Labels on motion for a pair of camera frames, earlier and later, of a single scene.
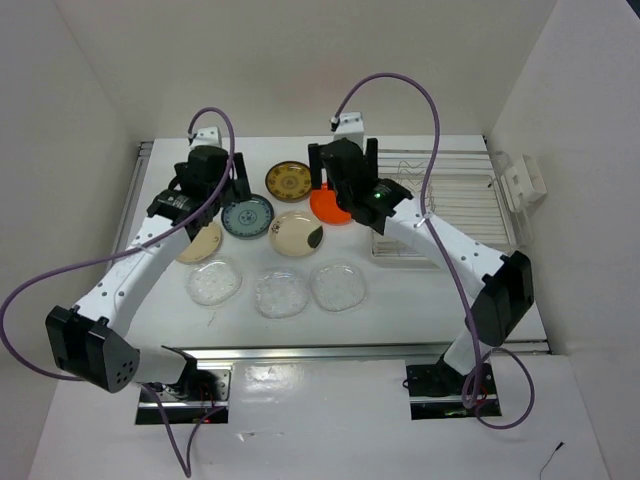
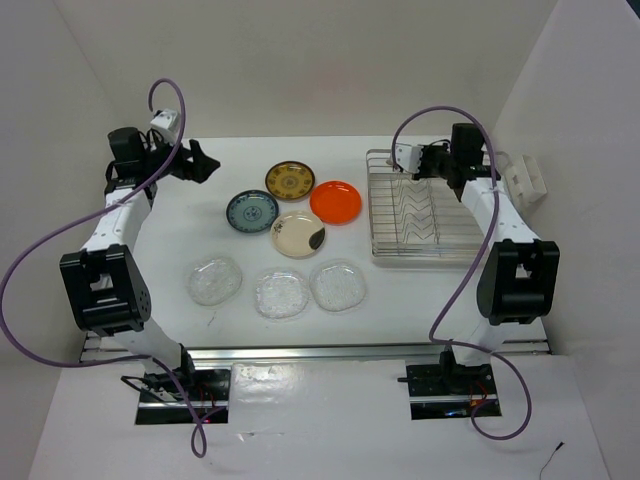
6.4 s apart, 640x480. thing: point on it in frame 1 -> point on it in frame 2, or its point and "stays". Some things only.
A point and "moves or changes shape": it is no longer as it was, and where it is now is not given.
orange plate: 325,206 stays
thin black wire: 558,447 stays
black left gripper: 241,189 -> 201,167
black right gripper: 315,163 -> 426,152
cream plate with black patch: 295,233 stays
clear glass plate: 213,282 stays
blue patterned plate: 248,219 moves or changes shape
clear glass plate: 280,295 stays
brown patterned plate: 289,181 stays
